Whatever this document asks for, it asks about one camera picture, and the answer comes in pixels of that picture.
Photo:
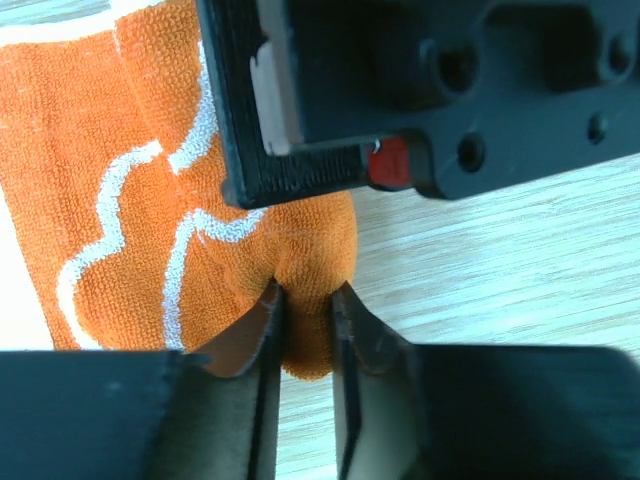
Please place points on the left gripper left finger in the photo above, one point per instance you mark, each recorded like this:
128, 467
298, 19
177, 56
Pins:
212, 414

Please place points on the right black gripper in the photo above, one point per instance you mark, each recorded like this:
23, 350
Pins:
449, 98

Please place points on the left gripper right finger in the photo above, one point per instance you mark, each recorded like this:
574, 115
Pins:
460, 411

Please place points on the white orange flower towel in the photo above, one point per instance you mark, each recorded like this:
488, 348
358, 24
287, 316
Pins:
111, 167

